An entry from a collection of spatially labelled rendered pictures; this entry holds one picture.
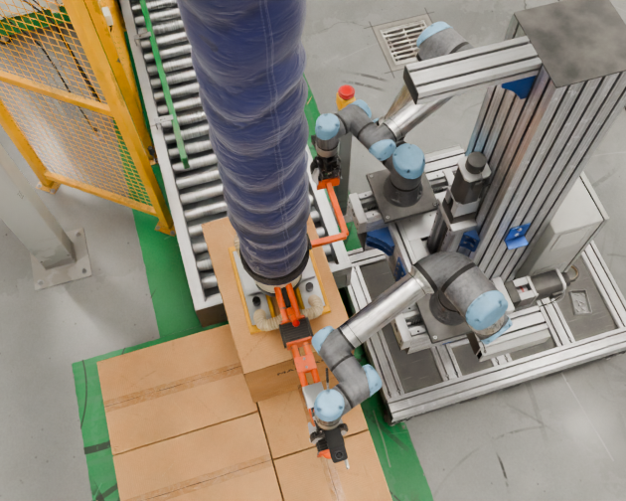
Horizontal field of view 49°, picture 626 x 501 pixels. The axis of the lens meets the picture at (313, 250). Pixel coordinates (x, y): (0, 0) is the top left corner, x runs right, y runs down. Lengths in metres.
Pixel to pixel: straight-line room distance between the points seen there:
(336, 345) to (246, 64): 0.85
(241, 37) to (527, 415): 2.65
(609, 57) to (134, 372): 2.11
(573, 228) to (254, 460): 1.47
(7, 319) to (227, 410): 1.47
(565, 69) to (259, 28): 0.82
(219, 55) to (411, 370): 2.22
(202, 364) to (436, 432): 1.19
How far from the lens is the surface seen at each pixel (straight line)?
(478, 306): 1.82
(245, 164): 1.58
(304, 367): 2.16
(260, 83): 1.35
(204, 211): 3.19
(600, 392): 3.66
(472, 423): 3.44
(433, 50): 2.34
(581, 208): 2.54
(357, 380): 1.82
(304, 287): 2.38
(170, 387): 2.91
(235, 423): 2.83
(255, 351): 2.34
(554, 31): 1.84
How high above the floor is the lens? 3.29
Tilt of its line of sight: 64 degrees down
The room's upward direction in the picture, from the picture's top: 1 degrees counter-clockwise
